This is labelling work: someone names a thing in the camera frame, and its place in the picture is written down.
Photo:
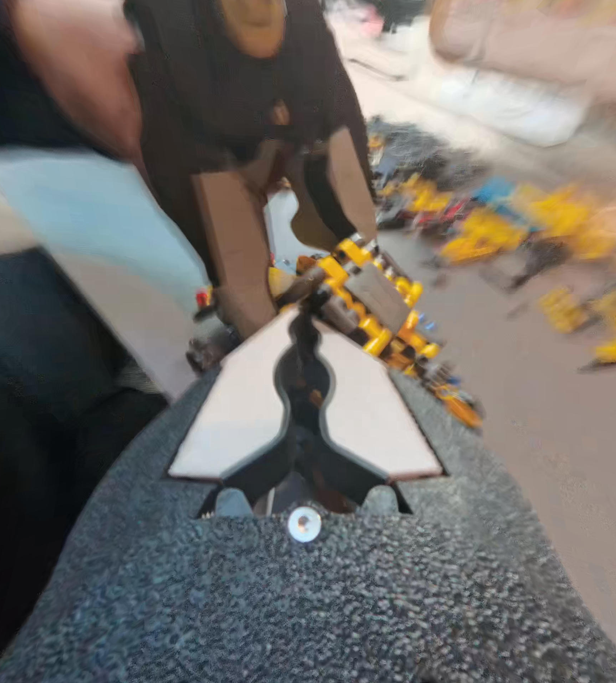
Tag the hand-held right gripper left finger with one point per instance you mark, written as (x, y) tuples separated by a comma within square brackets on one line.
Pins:
[(228, 421)]

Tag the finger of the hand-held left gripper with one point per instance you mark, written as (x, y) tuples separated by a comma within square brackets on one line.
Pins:
[(348, 187), (236, 240)]

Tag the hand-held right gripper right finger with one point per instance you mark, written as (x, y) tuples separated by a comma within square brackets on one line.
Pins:
[(377, 427)]

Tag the yellow toy brick vehicle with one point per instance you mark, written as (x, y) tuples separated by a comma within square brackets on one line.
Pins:
[(377, 299)]

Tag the person's left forearm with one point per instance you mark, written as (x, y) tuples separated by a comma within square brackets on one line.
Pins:
[(4, 80)]

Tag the person's left hand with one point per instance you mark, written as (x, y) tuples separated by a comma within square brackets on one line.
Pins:
[(89, 69)]

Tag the pile of loose brick pieces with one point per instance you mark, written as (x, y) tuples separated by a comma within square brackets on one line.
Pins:
[(500, 224)]

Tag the white sign base plate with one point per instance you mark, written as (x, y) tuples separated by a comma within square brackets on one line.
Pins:
[(516, 106)]

